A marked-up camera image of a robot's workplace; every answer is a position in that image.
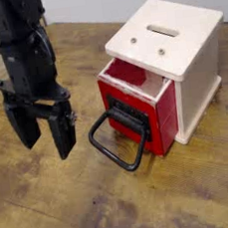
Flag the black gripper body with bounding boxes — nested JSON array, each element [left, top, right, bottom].
[[0, 25, 72, 123]]

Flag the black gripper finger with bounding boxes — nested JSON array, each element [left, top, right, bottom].
[[4, 103, 41, 148], [48, 101, 77, 160]]

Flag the black metal drawer handle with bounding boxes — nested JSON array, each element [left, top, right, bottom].
[[89, 95, 152, 172]]

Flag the red drawer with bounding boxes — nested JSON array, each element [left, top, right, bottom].
[[97, 59, 179, 156]]

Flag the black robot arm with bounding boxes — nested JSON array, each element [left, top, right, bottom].
[[0, 0, 76, 159]]

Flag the white wooden drawer box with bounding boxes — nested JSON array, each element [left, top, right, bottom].
[[106, 0, 223, 144]]

